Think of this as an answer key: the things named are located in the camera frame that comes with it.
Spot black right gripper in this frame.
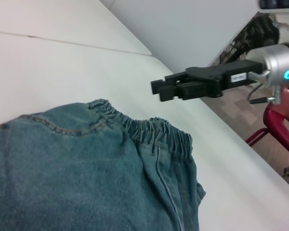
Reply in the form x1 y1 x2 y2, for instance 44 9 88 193
151 60 268 102

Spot blue denim shorts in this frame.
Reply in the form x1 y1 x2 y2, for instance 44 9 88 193
0 98 207 231

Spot black mesh chair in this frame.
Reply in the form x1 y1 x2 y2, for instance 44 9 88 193
219 13 280 67

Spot red chair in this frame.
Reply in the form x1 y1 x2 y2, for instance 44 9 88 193
245 102 289 165

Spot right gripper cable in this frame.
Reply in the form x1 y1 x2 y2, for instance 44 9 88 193
247 69 282 106

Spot silver right camera mount bracket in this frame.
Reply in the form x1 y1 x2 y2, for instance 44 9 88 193
274 12 289 32

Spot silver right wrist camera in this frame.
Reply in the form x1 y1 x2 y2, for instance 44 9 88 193
257 0 289 13

